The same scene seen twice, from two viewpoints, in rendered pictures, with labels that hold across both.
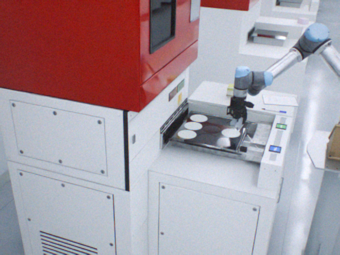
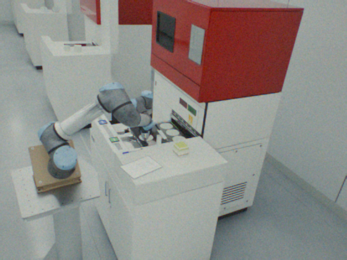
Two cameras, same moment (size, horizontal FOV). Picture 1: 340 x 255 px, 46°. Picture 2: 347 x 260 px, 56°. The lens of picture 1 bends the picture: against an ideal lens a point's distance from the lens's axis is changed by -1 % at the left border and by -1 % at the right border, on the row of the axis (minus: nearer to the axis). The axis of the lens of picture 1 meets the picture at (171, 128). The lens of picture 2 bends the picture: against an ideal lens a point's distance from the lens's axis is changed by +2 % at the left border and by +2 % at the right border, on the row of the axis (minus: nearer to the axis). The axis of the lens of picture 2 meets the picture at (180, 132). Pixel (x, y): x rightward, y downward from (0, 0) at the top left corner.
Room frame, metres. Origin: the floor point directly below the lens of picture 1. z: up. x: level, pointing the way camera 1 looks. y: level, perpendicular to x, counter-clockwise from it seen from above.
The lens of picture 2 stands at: (3.38, -1.71, 2.06)
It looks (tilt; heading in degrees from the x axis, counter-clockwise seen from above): 29 degrees down; 129
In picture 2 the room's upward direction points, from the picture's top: 6 degrees clockwise
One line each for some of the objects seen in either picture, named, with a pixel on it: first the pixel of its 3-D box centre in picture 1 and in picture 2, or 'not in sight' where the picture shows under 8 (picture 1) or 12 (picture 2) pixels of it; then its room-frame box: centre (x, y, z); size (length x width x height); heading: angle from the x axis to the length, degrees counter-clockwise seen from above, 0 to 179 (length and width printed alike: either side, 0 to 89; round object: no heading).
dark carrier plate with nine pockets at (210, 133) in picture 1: (211, 129); (159, 135); (1.97, -0.23, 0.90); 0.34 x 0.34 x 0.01; 70
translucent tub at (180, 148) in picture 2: (233, 91); (180, 149); (2.31, -0.38, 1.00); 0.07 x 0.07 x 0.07; 74
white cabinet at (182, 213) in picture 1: (225, 197); (147, 197); (2.01, -0.35, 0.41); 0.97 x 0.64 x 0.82; 161
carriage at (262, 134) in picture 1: (259, 142); (126, 146); (1.90, -0.48, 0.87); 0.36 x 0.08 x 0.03; 161
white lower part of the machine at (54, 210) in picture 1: (108, 196); (202, 160); (1.98, 0.37, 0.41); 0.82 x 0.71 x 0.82; 161
